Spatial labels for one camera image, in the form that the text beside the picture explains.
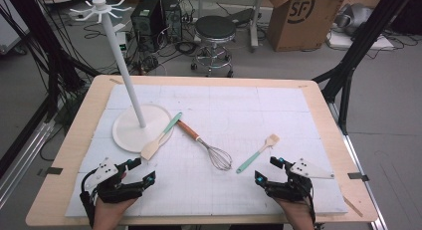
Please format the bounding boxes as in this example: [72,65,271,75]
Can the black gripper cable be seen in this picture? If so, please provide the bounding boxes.
[79,169,101,228]
[307,186,318,226]

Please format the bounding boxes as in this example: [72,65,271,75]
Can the slim black computer tower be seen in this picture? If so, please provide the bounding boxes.
[161,0,184,43]

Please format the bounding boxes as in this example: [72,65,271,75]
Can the black tape strip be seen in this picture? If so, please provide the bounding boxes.
[37,166,64,177]
[347,171,370,182]

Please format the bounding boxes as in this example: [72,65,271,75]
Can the white flat board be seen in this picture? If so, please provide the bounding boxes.
[325,30,396,52]

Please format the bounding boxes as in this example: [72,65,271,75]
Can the wooden spatula with green handle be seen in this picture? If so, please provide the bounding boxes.
[140,112,183,161]

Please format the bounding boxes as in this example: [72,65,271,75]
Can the black round stool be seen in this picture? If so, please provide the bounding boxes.
[190,15,237,79]

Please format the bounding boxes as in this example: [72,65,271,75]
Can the cardboard box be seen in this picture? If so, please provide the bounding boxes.
[266,0,346,53]

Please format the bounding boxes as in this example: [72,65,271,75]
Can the grey metal stand post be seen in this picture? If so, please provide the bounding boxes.
[249,0,266,53]

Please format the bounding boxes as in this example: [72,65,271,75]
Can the grey bag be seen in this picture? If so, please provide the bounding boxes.
[333,3,375,36]

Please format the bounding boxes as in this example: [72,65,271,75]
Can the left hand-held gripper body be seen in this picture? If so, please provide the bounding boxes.
[80,157,147,205]

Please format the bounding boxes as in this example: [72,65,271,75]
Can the white utensil rack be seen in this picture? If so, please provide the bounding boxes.
[69,0,174,154]

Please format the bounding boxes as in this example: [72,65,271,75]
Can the large black computer tower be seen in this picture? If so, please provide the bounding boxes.
[130,0,166,54]

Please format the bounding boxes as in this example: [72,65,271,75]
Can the black metal frame stand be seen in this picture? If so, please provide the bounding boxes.
[0,0,103,123]
[312,0,416,135]

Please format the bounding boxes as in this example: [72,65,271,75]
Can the aluminium rail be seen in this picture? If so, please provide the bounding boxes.
[327,102,389,230]
[0,119,57,209]

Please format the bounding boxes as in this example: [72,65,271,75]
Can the white grid mat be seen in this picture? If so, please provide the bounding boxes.
[65,84,348,218]

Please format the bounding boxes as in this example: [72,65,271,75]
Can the small device with green display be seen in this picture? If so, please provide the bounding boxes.
[114,31,129,57]

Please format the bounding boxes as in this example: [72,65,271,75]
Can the coiled black cable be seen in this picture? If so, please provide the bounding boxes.
[174,40,201,57]

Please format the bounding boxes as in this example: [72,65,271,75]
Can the wire whisk with wooden handle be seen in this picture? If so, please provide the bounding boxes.
[176,119,233,172]

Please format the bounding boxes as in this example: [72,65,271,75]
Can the person's right hand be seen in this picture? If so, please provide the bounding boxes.
[273,196,317,230]

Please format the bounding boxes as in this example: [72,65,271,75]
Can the person's left hand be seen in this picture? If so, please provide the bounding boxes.
[92,172,139,230]

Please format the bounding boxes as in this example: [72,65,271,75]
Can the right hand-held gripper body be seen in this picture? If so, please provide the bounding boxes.
[263,157,335,203]

